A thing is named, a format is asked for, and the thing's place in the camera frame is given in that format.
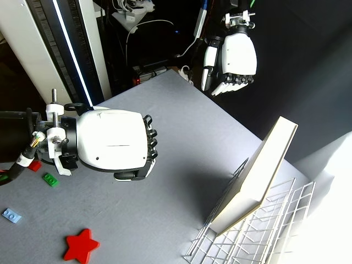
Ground white cable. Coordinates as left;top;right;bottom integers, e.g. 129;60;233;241
125;19;175;67
176;35;199;59

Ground cream hardcover book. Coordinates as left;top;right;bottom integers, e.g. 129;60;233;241
211;115;299;236

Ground white power strip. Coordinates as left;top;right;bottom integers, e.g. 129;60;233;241
177;65;195;86

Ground white wire rack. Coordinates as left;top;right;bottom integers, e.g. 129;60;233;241
182;157;317;264

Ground black device with red light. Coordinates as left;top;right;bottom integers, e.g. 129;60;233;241
132;65;168;85

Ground red toy brick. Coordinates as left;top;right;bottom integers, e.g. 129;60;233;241
27;160;43;172

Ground white box with cables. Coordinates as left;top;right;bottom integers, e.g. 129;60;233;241
111;0;156;32

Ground light blue toy brick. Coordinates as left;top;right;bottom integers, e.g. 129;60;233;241
1;208;23;224

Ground white adapter with blue plug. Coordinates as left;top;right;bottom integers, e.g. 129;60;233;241
192;0;209;39

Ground white cabinet with black strip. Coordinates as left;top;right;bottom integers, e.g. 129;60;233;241
0;0;112;115

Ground green toy brick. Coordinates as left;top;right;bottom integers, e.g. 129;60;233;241
41;172;61;189

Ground black backdrop curtain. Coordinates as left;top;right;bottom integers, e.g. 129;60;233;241
192;0;352;166

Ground grey tablecloth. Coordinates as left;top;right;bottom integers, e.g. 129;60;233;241
0;68;335;264

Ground red star block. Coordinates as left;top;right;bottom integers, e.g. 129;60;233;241
63;228;101;264

